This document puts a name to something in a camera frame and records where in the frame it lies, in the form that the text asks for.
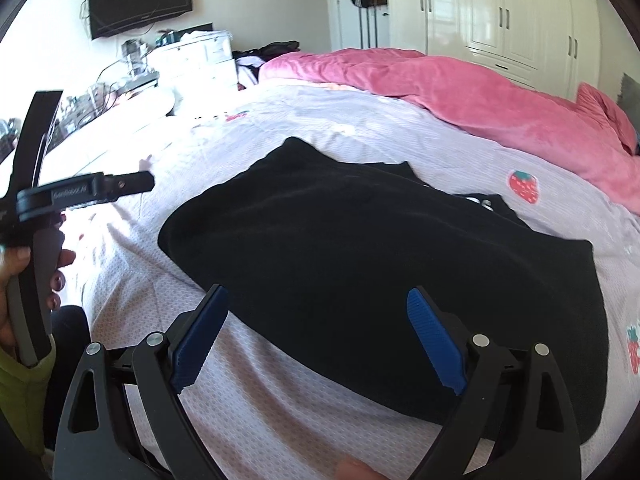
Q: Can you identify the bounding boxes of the black sweater with orange patches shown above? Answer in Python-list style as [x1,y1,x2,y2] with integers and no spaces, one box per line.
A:
[157,138,608,439]

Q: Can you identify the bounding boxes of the green sleeve forearm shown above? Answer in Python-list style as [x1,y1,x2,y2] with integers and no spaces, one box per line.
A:
[0,337,56,458]

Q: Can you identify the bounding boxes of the dark clothes pile by bed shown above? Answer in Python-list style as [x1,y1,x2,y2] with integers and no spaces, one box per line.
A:
[232,40,300,89]

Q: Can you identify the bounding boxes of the person's left hand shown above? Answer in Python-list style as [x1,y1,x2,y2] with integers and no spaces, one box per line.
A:
[0,211,77,356]

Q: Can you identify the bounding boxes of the person's right hand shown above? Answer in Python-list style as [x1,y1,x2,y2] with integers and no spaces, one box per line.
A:
[335,458,387,480]

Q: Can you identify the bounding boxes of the lilac bedspread with strawberry prints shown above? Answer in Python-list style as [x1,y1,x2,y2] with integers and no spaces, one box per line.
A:
[41,81,639,479]

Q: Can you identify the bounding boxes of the white drawer cabinet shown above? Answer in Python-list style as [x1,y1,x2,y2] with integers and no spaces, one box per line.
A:
[149,30,238,110]

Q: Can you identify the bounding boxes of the pink plush duvet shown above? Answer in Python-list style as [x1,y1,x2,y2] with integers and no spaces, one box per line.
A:
[259,48,639,212]

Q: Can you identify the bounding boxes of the white door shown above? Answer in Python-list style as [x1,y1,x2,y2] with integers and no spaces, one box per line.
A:
[328,0,390,50]

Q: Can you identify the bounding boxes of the white glossy wardrobe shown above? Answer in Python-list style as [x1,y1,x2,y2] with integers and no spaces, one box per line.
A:
[387,0,601,101]

